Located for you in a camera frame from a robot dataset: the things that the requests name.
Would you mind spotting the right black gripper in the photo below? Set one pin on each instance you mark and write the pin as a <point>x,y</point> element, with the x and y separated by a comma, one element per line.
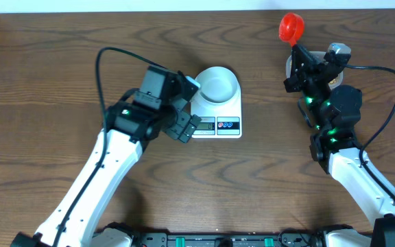
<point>300,75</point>

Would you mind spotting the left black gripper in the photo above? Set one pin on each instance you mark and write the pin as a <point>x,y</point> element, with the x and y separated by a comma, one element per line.
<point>184,126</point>

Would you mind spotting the red plastic measuring scoop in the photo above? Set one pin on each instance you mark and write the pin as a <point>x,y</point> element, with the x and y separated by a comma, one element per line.
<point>291,28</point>

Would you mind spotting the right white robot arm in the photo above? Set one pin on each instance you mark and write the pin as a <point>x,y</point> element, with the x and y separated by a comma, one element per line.
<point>334,145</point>

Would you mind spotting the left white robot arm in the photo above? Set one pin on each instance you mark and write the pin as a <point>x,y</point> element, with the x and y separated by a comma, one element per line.
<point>135,120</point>

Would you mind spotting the white digital kitchen scale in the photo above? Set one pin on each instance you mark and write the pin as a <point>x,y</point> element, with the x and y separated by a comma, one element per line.
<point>219,121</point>

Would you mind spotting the pale blue round bowl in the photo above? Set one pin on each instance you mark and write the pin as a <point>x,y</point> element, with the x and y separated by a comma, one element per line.
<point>218,85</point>

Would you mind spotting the clear plastic food container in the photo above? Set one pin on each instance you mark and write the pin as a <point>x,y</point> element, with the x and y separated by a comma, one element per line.
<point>320,55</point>

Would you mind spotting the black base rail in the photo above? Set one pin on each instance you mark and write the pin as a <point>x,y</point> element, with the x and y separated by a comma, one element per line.
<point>290,237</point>

